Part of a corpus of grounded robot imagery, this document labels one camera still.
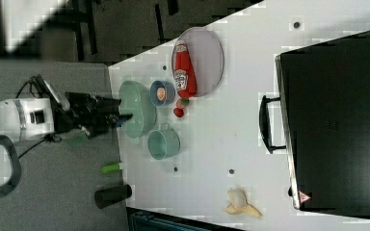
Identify peeled banana toy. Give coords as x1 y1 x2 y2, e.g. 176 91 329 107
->
223 188 262 218

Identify orange slice toy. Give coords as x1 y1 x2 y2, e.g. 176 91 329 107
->
157 88 166 101

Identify grey round plate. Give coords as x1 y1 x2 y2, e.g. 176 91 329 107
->
178 27 225 97

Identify small red strawberry toy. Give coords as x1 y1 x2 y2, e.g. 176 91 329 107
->
173 108 184 117

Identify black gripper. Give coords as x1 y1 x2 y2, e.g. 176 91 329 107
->
54 92 133 138

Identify black toaster oven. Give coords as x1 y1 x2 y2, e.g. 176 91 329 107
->
275 30 370 218

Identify small blue bowl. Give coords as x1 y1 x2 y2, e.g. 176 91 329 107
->
150 81 175 107

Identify green perforated colander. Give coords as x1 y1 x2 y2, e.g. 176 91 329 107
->
119 81 157 139

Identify red ketchup bottle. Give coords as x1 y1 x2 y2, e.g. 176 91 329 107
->
173 39 197 98

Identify pink strawberry toy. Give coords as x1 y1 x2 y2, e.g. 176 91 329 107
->
176 98 190 110

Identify green mug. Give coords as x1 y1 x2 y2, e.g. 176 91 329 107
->
147 123 180 160

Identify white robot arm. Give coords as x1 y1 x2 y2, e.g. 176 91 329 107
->
0 96 120 231

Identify green spatula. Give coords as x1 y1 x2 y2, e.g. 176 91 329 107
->
100 163 125 174

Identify black cylindrical cup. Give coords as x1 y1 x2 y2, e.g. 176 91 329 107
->
94 185 133 209

